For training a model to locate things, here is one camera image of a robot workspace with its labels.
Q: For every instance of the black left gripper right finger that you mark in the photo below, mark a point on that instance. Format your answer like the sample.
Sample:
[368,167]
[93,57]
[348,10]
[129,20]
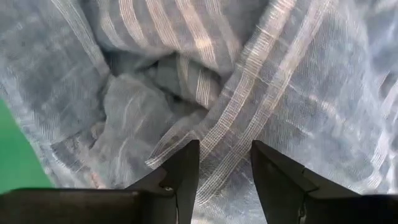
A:
[311,205]

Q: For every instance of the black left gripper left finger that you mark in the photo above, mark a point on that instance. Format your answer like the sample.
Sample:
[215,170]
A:
[93,207]

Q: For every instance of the blue patterned garment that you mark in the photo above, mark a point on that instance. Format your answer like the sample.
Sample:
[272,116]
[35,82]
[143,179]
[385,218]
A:
[217,77]

